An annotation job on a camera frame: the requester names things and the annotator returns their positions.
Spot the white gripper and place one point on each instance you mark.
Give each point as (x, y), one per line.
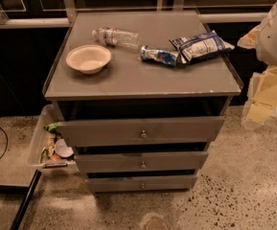
(276, 38)

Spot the grey bottom drawer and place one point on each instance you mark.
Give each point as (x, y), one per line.
(141, 183)

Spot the grey drawer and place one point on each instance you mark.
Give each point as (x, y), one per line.
(95, 133)
(141, 183)
(141, 162)

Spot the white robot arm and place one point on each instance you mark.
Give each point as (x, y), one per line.
(263, 38)

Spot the grey top drawer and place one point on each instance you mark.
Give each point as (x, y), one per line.
(95, 133)

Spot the grey middle drawer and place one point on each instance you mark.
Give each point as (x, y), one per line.
(141, 162)

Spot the grey drawer cabinet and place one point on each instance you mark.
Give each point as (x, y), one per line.
(129, 88)

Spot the blue white chip bag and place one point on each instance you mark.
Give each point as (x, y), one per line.
(200, 46)

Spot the crumpled blue snack wrapper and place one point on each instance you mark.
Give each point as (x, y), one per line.
(165, 57)

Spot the clear plastic water bottle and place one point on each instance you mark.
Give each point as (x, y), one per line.
(117, 37)

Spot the white crumpled cup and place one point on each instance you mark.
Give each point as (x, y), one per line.
(62, 149)

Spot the green wrapper trash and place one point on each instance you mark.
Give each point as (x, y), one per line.
(52, 128)

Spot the clear plastic bin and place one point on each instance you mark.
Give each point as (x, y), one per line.
(40, 141)

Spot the metal railing frame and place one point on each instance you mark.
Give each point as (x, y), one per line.
(29, 21)

